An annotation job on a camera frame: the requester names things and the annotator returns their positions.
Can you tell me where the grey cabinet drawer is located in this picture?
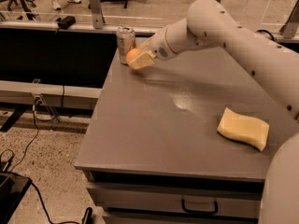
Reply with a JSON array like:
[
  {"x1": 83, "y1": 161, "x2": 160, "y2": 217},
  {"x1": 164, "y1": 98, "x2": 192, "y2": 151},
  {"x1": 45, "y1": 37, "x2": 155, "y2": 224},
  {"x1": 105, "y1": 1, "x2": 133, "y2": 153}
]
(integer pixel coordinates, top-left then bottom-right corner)
[{"x1": 87, "y1": 182, "x2": 260, "y2": 224}]

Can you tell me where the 7up soda can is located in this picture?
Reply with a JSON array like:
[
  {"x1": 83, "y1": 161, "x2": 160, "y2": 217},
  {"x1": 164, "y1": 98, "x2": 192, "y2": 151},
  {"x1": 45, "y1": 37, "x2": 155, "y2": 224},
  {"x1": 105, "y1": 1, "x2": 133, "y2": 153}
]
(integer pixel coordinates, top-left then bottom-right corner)
[{"x1": 116, "y1": 26, "x2": 135, "y2": 64}]

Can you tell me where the orange fruit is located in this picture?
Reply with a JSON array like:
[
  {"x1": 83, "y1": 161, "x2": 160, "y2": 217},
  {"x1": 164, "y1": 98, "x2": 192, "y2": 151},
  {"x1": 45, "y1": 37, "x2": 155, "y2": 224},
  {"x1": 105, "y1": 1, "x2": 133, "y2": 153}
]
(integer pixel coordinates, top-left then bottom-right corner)
[{"x1": 126, "y1": 49, "x2": 141, "y2": 63}]

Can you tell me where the black drawer handle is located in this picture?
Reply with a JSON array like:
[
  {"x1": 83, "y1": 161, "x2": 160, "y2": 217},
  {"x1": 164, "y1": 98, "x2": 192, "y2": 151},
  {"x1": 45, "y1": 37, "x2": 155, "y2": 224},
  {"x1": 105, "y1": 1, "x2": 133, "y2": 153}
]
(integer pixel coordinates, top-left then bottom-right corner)
[{"x1": 180, "y1": 198, "x2": 219, "y2": 216}]

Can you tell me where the black floor cable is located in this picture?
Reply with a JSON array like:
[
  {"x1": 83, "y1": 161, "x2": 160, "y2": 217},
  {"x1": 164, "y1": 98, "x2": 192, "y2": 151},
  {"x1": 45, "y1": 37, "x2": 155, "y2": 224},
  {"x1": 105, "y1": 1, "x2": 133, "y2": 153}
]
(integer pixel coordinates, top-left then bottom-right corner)
[{"x1": 0, "y1": 98, "x2": 82, "y2": 224}]

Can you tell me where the black box on floor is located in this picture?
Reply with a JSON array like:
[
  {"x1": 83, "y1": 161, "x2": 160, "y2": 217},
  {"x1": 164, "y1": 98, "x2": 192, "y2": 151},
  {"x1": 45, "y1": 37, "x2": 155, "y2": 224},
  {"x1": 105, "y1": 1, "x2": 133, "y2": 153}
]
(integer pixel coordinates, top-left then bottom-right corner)
[{"x1": 0, "y1": 173, "x2": 32, "y2": 224}]

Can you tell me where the far right metal bracket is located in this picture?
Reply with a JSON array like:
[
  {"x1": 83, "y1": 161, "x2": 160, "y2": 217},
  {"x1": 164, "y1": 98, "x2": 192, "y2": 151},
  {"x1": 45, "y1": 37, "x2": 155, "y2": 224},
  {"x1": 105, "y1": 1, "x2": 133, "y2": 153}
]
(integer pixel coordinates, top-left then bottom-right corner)
[{"x1": 279, "y1": 0, "x2": 299, "y2": 39}]

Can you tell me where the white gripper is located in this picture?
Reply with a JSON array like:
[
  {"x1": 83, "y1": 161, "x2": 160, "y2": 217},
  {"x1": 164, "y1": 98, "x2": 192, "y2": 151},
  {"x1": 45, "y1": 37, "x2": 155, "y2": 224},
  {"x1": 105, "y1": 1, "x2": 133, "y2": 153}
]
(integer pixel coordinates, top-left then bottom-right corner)
[{"x1": 128, "y1": 27, "x2": 177, "y2": 70}]

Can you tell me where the yellow sponge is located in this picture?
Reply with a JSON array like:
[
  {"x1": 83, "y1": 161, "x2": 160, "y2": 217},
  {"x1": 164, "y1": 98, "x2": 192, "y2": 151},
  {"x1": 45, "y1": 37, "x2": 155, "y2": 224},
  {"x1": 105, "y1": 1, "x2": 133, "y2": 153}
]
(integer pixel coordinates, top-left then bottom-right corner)
[{"x1": 217, "y1": 108, "x2": 269, "y2": 151}]

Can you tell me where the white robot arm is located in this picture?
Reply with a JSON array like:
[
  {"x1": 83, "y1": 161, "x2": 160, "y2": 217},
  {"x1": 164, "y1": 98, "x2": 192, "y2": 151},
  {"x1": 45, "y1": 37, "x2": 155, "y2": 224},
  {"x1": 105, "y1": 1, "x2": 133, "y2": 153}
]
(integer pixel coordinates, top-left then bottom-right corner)
[{"x1": 126, "y1": 0, "x2": 299, "y2": 224}]

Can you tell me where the black power adapter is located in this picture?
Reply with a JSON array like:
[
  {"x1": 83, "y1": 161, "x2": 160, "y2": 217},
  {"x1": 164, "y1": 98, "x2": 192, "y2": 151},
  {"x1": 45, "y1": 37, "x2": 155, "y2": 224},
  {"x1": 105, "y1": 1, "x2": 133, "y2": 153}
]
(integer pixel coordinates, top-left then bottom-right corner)
[{"x1": 58, "y1": 16, "x2": 76, "y2": 30}]

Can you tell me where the left metal bracket post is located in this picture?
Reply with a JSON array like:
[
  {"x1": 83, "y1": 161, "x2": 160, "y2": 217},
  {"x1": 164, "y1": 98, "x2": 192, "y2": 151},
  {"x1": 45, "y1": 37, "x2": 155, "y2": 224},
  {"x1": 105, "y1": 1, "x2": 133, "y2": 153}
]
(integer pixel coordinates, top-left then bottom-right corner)
[{"x1": 89, "y1": 0, "x2": 105, "y2": 29}]

